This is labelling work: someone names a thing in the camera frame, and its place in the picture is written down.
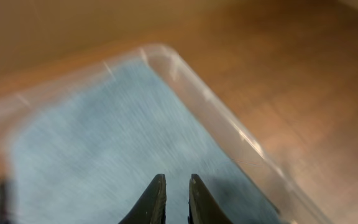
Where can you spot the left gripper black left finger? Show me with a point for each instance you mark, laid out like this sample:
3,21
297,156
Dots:
151,205

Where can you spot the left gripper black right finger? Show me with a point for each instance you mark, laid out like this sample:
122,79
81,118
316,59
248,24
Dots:
203,209

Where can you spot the blue cloth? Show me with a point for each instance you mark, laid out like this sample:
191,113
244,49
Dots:
89,158

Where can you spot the clear plastic storage bin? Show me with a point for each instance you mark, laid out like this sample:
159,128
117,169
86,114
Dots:
231,135

